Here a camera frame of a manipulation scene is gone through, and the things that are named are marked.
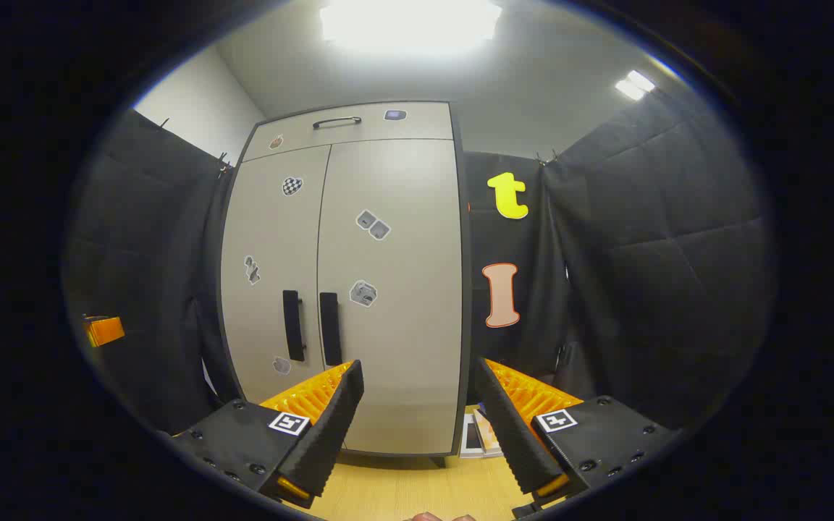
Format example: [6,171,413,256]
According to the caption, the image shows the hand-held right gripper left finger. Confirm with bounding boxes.
[171,360,365,509]

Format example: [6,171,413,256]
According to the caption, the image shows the large ceiling light panel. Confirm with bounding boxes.
[319,0,502,53]

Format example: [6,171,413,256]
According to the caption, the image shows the small ceiling light panel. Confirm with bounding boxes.
[615,69,657,101]

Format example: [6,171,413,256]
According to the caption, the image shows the grey shoe cabinet door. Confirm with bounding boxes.
[220,145,332,407]
[316,137,465,457]

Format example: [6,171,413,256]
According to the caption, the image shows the black backdrop cloth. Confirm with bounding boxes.
[62,90,776,435]

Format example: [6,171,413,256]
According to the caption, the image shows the black door handle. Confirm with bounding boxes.
[282,290,307,363]
[319,292,344,368]

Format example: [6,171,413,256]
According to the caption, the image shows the colourful cover book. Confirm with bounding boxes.
[475,407,506,454]

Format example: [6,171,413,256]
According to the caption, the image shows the grey cabinet drawer front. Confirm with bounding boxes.
[242,101,455,162]

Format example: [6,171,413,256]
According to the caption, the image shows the white bordered book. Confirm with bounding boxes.
[459,412,489,458]

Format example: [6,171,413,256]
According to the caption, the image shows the grey double-door shoe cabinet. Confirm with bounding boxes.
[218,100,473,465]

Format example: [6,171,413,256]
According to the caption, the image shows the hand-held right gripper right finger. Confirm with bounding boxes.
[473,357,682,519]

